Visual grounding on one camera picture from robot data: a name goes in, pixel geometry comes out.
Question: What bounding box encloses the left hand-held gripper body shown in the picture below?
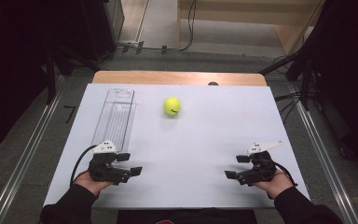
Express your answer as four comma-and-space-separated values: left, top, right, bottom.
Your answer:
88, 140, 132, 187

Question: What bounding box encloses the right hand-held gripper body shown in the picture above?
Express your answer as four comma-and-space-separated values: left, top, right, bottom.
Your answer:
234, 140, 278, 188

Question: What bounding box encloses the clear plastic tray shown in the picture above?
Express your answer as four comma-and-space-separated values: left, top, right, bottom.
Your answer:
90, 88, 137, 154

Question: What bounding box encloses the yellow tennis ball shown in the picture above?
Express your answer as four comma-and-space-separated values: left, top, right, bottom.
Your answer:
162, 96, 182, 117

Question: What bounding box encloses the person's left hand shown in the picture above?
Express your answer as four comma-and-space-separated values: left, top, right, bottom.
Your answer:
73, 170, 115, 197

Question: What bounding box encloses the person's right hand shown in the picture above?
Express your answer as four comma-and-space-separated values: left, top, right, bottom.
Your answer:
253, 168, 295, 201

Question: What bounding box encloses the white table board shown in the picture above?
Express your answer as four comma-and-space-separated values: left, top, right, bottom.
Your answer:
42, 82, 311, 210

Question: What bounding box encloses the black metal stand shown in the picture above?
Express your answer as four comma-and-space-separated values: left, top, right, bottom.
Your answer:
258, 46, 322, 112
42, 41, 102, 105

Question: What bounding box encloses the dark cabinet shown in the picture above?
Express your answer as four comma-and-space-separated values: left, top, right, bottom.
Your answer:
80, 0, 126, 63

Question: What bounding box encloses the dark curtain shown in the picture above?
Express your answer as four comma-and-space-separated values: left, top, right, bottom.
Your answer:
0, 0, 87, 158
304, 0, 358, 169

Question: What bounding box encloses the light wooden furniture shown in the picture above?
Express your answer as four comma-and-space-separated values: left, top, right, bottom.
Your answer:
176, 0, 326, 57

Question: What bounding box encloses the left hand-held gripper black cable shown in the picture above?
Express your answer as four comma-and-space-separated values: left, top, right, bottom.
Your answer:
69, 144, 99, 188

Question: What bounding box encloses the hand-held gripper black cable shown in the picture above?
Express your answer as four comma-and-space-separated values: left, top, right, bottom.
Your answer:
69, 144, 99, 188
273, 161, 299, 188

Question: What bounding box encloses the right hand-held gripper black cable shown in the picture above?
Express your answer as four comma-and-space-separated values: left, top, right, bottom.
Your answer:
273, 161, 299, 188

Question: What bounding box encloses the metal floor rail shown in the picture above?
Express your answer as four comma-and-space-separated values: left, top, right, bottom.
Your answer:
0, 76, 65, 224
287, 81, 358, 224

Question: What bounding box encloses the bundle of black cables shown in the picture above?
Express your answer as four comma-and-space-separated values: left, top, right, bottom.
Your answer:
273, 91, 304, 123

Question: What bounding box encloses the black floor cable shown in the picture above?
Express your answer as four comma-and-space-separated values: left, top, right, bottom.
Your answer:
116, 0, 199, 53

